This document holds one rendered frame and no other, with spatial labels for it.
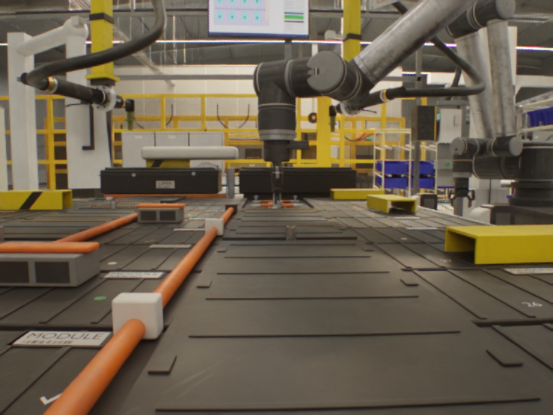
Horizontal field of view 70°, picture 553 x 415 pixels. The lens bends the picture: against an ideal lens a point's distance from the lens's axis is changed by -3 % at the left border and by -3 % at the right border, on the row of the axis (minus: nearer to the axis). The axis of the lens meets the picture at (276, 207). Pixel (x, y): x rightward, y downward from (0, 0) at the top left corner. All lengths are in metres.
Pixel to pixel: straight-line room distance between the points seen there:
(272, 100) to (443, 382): 1.00
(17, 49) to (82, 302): 4.78
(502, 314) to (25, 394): 0.29
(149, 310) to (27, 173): 4.68
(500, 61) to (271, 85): 1.58
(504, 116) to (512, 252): 2.02
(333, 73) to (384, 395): 0.95
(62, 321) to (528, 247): 0.44
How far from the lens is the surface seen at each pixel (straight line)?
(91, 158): 3.81
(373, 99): 1.51
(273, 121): 1.13
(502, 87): 2.48
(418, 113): 3.70
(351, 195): 1.32
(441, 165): 3.84
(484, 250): 0.47
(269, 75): 1.16
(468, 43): 2.64
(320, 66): 1.10
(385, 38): 1.24
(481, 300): 0.35
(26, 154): 4.92
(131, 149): 10.47
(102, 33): 1.52
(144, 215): 0.78
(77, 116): 3.83
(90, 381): 0.19
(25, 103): 4.95
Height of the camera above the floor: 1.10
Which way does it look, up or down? 5 degrees down
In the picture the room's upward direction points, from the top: straight up
